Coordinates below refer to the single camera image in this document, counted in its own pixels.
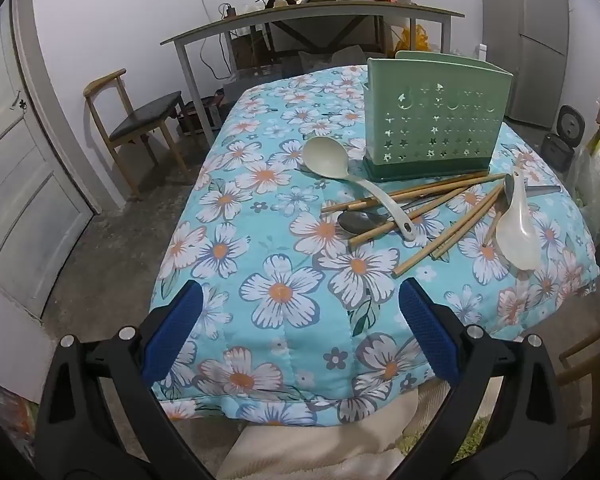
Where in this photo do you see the green plastic utensil holder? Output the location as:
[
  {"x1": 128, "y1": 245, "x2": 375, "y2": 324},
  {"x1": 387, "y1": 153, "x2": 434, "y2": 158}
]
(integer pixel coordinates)
[{"x1": 364, "y1": 51, "x2": 515, "y2": 183}]

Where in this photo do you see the silver refrigerator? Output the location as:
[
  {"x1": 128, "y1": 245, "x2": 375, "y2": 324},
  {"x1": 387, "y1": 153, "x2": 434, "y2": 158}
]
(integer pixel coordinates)
[{"x1": 480, "y1": 0, "x2": 571, "y2": 128}]

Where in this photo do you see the grey metal table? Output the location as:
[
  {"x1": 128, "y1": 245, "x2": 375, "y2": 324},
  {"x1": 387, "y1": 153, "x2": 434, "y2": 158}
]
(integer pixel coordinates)
[{"x1": 160, "y1": 2, "x2": 466, "y2": 148}]

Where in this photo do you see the black rice cooker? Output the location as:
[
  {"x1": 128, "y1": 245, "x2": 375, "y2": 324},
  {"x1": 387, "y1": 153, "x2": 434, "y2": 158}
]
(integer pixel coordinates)
[{"x1": 542, "y1": 105, "x2": 586, "y2": 173}]

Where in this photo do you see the beige plastic ladle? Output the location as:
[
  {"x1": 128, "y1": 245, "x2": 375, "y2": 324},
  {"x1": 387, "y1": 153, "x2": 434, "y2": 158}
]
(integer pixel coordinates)
[{"x1": 302, "y1": 136, "x2": 416, "y2": 240}]

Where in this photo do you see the white panel door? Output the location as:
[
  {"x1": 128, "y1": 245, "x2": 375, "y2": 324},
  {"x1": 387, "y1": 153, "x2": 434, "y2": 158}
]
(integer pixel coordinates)
[{"x1": 0, "y1": 0, "x2": 101, "y2": 321}]

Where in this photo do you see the pile of bamboo chopsticks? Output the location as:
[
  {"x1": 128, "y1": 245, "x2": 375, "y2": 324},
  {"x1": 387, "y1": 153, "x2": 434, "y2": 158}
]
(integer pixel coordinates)
[{"x1": 321, "y1": 171, "x2": 511, "y2": 278}]

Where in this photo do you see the cream fleece garment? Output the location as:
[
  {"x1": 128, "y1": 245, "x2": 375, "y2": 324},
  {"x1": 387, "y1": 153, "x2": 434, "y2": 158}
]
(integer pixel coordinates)
[{"x1": 217, "y1": 385, "x2": 481, "y2": 480}]

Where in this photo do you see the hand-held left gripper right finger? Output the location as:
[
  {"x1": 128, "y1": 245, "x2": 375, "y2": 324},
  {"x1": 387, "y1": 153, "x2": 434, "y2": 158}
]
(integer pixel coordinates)
[{"x1": 387, "y1": 277, "x2": 576, "y2": 480}]

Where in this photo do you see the floral blue blanket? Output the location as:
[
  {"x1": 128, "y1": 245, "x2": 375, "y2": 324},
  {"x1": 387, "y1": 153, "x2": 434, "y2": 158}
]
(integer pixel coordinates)
[{"x1": 150, "y1": 65, "x2": 600, "y2": 426}]

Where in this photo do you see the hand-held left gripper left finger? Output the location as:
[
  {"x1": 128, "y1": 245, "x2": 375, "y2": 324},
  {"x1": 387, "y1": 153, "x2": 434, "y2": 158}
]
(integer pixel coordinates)
[{"x1": 34, "y1": 280, "x2": 216, "y2": 480}]

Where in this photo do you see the metal spoon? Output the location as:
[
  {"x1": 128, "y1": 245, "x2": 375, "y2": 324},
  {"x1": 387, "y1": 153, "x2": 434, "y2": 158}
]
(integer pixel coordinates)
[{"x1": 337, "y1": 184, "x2": 563, "y2": 237}]

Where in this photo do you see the yellow plastic bag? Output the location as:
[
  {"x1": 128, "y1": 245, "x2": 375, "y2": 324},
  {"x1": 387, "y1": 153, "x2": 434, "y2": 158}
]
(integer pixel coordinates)
[{"x1": 395, "y1": 25, "x2": 426, "y2": 58}]

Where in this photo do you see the wooden chair black seat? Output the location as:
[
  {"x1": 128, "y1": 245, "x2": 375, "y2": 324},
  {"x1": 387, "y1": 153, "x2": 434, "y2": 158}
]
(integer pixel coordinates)
[{"x1": 83, "y1": 68, "x2": 191, "y2": 201}]

